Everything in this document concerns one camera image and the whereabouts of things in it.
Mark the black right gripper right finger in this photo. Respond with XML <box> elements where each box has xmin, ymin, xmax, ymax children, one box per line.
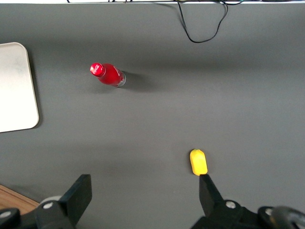
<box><xmin>190</xmin><ymin>174</ymin><xmax>275</xmax><ymax>229</ymax></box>

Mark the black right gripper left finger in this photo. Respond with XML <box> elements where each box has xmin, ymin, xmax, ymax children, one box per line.
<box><xmin>0</xmin><ymin>174</ymin><xmax>92</xmax><ymax>229</ymax></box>

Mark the beige rectangular tray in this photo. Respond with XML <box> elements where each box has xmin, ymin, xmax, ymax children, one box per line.
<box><xmin>0</xmin><ymin>42</ymin><xmax>40</xmax><ymax>133</ymax></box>

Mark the yellow lemon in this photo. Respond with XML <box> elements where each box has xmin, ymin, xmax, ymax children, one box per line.
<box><xmin>189</xmin><ymin>148</ymin><xmax>208</xmax><ymax>177</ymax></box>

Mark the wooden drawer cabinet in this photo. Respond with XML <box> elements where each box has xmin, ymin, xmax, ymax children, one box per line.
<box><xmin>0</xmin><ymin>185</ymin><xmax>40</xmax><ymax>213</ymax></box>

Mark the red cola bottle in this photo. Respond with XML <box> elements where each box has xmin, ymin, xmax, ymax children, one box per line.
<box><xmin>89</xmin><ymin>62</ymin><xmax>126</xmax><ymax>88</ymax></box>

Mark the black looped table cable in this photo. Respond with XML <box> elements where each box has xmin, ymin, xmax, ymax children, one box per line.
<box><xmin>177</xmin><ymin>0</ymin><xmax>229</xmax><ymax>44</ymax></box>

